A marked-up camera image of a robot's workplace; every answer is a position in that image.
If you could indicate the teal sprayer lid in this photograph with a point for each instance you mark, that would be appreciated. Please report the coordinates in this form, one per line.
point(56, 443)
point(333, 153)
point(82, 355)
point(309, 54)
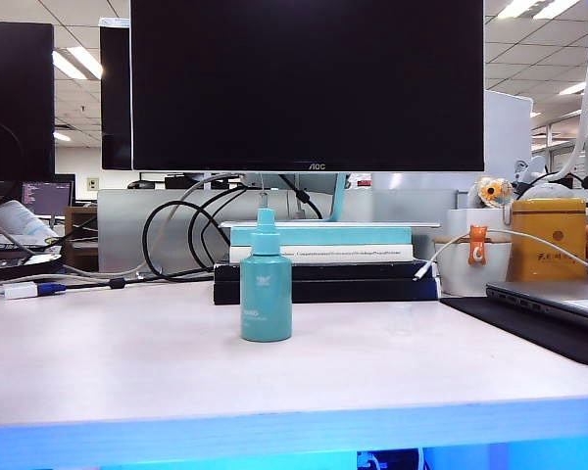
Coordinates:
point(265, 220)

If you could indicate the teal spray bottle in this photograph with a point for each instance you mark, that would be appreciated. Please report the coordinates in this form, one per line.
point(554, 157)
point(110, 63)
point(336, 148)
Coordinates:
point(265, 294)

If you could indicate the teal book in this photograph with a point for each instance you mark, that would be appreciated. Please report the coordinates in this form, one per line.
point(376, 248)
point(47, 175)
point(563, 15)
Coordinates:
point(343, 236)

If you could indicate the white book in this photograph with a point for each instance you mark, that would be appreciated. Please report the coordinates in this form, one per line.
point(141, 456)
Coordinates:
point(353, 253)

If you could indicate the thin black box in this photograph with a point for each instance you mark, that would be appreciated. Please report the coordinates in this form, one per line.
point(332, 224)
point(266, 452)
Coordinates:
point(353, 270)

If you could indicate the thick black box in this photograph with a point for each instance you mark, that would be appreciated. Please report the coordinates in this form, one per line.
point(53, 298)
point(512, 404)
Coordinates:
point(362, 292)

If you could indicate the large black AOC monitor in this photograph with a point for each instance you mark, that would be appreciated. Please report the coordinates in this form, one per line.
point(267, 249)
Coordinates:
point(304, 83)

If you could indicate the white ceramic pot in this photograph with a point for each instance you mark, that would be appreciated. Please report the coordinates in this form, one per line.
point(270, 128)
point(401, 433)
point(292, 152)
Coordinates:
point(451, 274)

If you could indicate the plush toy with sunflower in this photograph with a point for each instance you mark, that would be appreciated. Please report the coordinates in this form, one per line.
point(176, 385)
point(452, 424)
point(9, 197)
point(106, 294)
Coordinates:
point(492, 191)

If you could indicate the brown wooden cabinet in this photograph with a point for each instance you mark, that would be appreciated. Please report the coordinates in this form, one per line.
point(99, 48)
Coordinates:
point(81, 245)

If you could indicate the narrow black monitor behind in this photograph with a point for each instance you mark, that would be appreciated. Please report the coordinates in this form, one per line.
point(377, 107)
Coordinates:
point(115, 98)

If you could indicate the white office divider panel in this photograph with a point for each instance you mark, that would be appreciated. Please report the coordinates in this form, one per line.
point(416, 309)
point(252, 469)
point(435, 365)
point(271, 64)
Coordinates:
point(507, 142)

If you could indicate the small white figurine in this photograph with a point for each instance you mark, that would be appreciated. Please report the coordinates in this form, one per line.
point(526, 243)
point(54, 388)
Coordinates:
point(522, 171)

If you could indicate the dark blue device under table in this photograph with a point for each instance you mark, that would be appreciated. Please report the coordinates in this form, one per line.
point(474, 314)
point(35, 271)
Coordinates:
point(387, 460)

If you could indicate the blue VGA connector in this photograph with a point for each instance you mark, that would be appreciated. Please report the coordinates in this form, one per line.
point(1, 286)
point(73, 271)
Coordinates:
point(51, 289)

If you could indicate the yellow tin box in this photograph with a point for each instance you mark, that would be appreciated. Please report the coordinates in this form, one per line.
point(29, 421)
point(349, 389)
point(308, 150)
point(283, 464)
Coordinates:
point(544, 245)

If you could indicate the small monitor showing code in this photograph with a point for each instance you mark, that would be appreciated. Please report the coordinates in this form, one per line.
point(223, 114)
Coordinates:
point(46, 198)

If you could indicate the black mouse pad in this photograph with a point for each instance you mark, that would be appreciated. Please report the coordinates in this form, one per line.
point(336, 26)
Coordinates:
point(534, 333)

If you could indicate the black round dish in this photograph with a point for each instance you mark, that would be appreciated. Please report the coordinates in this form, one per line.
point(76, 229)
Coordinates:
point(27, 268)

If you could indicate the grey laptop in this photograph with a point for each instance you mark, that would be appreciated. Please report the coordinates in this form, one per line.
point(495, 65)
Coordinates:
point(558, 296)

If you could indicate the white rolled paper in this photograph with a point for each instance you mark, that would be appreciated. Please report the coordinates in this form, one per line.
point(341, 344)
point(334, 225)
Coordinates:
point(19, 218)

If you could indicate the white USB adapter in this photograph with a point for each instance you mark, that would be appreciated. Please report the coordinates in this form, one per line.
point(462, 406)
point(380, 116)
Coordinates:
point(19, 292)

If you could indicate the black monitor with thin bezel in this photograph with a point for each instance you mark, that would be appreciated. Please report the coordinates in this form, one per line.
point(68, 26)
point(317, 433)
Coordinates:
point(14, 98)

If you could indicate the white monitor base plate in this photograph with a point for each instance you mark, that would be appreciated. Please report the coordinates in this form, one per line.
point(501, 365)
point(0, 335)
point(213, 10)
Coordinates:
point(353, 224)

